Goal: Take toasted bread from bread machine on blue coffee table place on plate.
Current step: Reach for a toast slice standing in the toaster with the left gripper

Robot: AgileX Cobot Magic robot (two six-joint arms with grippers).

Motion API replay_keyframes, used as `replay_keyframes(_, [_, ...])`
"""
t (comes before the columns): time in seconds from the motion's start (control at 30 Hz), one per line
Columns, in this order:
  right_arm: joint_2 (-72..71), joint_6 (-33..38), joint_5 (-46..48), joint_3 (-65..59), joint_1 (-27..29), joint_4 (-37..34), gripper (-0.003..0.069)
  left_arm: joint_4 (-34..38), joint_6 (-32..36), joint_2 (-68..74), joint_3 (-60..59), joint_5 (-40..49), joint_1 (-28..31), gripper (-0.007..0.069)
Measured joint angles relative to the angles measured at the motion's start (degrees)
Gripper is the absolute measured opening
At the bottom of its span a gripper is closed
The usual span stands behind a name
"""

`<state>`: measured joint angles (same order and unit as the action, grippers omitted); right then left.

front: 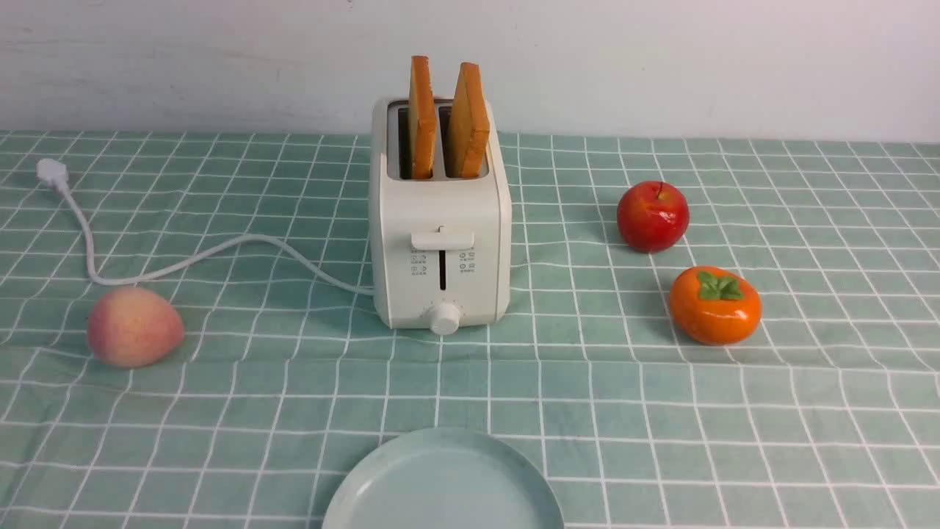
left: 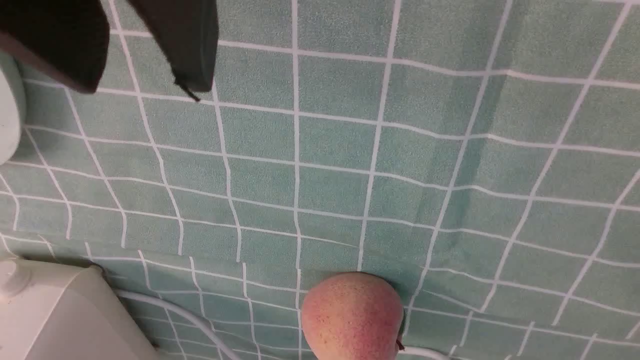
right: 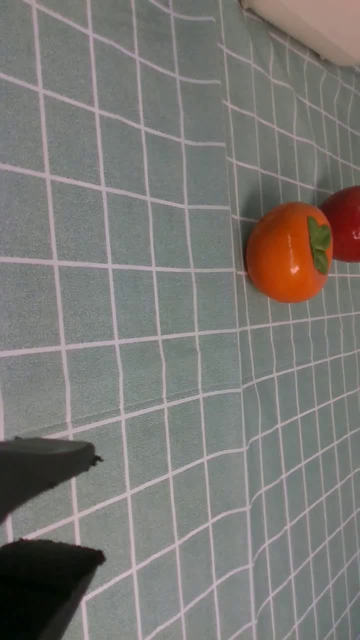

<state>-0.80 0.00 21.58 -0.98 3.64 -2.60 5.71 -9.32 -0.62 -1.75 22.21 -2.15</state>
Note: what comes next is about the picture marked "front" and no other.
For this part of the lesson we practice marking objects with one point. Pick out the toast slice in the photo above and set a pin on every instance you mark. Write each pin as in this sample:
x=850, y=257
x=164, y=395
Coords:
x=469, y=125
x=422, y=119

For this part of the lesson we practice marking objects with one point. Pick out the white two-slot toaster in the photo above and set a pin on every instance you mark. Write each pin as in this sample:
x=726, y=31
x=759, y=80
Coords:
x=441, y=247

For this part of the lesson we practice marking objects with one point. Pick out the red apple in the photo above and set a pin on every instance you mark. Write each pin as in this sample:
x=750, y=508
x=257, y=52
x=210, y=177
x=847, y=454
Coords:
x=652, y=216

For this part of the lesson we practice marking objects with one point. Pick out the pale blue plate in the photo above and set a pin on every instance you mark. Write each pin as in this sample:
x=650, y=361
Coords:
x=444, y=478

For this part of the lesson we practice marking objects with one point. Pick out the orange persimmon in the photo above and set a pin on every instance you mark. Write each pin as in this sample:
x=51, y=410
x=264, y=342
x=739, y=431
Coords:
x=714, y=306

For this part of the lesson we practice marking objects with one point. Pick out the pink peach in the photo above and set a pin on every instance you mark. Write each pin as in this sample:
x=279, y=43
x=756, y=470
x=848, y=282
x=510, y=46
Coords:
x=131, y=327

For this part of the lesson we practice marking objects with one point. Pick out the green checked tablecloth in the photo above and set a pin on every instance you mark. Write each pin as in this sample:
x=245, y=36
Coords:
x=827, y=416

